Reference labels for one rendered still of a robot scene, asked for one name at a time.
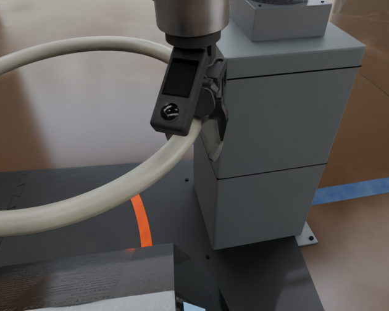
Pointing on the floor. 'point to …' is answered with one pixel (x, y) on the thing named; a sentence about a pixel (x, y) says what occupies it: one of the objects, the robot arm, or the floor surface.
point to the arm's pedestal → (273, 134)
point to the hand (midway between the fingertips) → (194, 155)
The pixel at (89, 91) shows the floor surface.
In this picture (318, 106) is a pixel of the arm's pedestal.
